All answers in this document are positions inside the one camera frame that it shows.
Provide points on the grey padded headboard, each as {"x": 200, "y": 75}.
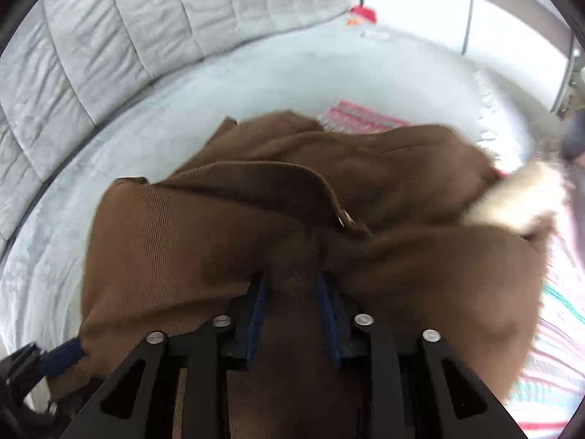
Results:
{"x": 137, "y": 23}

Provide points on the grey bed sheet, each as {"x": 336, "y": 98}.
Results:
{"x": 251, "y": 82}

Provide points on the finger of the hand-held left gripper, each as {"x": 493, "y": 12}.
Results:
{"x": 64, "y": 356}

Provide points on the white wardrobe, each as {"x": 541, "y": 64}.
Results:
{"x": 457, "y": 9}

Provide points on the dark grey garment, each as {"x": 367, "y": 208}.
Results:
{"x": 576, "y": 137}

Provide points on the red object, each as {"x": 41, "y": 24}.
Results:
{"x": 364, "y": 13}

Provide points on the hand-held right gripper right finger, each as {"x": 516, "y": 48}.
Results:
{"x": 327, "y": 318}

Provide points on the brown coat with fur trim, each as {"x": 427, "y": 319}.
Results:
{"x": 228, "y": 219}

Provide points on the pink striped blanket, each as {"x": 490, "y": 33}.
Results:
{"x": 557, "y": 329}

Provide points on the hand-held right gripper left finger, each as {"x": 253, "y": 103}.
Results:
{"x": 257, "y": 315}

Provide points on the grey patterned blanket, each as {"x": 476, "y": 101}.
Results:
{"x": 484, "y": 105}

